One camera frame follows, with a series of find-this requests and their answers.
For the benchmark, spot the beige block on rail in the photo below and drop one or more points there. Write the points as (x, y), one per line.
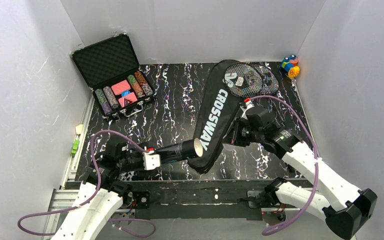
(79, 129)

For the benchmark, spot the black poker chip case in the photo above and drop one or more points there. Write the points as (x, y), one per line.
(109, 62)

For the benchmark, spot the blue dealer chip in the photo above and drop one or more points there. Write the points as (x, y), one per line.
(125, 93)

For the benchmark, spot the pink playing card deck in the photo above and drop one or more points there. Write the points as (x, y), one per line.
(121, 87)

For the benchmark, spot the black mounting base plate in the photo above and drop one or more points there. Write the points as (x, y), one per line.
(198, 199)

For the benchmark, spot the green clip on rail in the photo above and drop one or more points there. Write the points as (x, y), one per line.
(75, 147)

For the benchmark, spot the colourful toy blocks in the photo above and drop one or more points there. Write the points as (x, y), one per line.
(290, 65)

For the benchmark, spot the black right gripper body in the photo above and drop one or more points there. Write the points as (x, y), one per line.
(235, 131)

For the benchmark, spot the black Crossway racket bag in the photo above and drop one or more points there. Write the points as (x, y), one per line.
(218, 109)

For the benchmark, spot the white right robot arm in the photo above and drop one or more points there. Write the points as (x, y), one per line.
(343, 206)

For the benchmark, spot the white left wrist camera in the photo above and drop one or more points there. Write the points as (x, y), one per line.
(151, 160)

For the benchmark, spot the black shuttlecock tube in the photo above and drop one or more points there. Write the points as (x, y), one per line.
(177, 152)

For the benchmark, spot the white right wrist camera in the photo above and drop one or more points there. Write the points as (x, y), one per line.
(248, 104)

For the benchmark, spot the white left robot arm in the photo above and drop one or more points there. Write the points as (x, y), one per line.
(97, 199)

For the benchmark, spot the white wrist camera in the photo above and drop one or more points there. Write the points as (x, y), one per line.
(151, 160)
(248, 104)

